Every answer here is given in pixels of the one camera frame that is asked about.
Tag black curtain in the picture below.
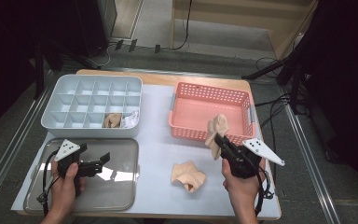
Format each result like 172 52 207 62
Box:
292 0 358 203
0 0 77 139

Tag grey translucent box lid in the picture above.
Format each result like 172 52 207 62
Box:
22 137 140 214

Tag black floor cable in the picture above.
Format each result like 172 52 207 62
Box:
259 92 293 183

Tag dark cabinet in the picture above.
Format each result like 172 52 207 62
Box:
74 0 118 59

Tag person's left hand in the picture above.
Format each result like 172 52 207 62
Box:
49 161 86 216

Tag white table mat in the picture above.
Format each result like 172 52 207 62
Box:
11 83 282 218

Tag black hanging cable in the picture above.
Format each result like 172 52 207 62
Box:
172 0 194 51

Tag aluminium frame rail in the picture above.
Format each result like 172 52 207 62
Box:
0 70 60 216
276 83 343 224

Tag white sock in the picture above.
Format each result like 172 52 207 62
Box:
121 110 140 130

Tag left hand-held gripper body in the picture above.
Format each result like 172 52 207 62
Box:
54 139 103 197

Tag white compartment storage box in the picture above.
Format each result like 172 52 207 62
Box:
40 74 144 139

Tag right hand-held gripper cable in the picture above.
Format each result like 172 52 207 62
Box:
251 164 276 217

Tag pink plastic basket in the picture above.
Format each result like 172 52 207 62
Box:
168 81 257 147

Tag white floor cable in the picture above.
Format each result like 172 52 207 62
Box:
101 45 113 68

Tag person's right hand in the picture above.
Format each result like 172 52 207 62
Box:
222 160 267 203

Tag black metal stand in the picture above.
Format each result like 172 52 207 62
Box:
241 55 309 115

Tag tan sock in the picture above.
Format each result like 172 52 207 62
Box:
103 112 123 129

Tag wooden shelf unit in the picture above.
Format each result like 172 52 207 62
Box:
171 0 320 60

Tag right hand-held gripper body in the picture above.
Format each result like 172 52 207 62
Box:
222 137 286 180

